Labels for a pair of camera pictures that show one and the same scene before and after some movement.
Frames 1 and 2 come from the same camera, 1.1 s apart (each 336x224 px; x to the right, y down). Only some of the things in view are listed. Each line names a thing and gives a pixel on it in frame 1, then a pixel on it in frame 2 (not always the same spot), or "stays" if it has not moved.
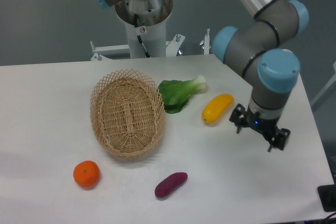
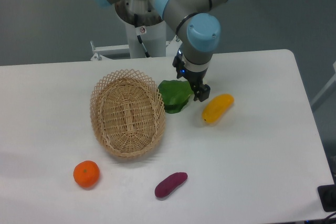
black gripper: x=266 y=127 to x=201 y=92
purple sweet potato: x=170 y=184 stays
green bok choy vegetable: x=175 y=94 stays
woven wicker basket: x=127 y=113 stays
